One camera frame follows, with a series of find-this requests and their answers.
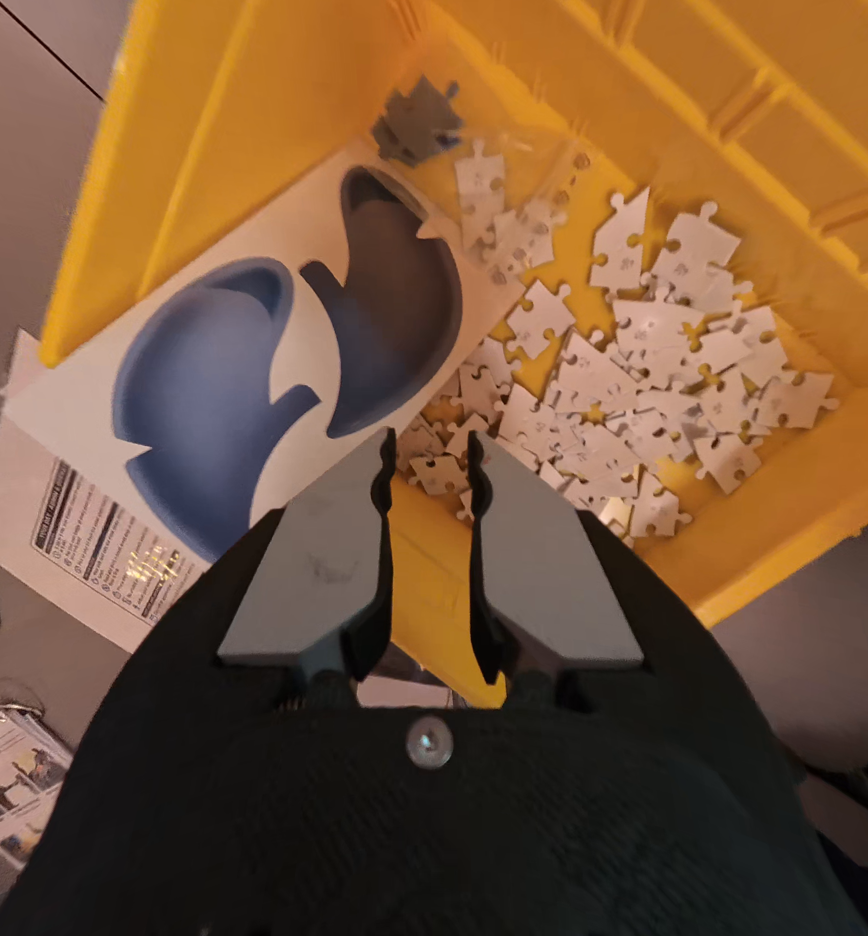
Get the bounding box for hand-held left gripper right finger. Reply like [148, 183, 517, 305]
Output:
[466, 430, 645, 686]

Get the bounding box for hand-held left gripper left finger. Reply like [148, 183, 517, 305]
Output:
[216, 428, 398, 683]

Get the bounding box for pile of white puzzle pieces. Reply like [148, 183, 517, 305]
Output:
[397, 186, 840, 549]

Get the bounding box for blue white printed card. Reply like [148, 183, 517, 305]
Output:
[2, 139, 526, 567]

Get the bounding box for yellow plastic bin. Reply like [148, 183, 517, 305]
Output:
[39, 0, 868, 710]

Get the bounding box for dark grey joined puzzle pieces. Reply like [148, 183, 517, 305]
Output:
[371, 73, 464, 168]

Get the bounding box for white laminated task sheet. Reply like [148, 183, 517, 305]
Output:
[0, 329, 215, 653]

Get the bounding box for printed photo booklet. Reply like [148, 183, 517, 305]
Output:
[0, 705, 73, 871]

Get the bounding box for clear plastic bag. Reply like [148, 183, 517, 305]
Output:
[371, 73, 596, 290]

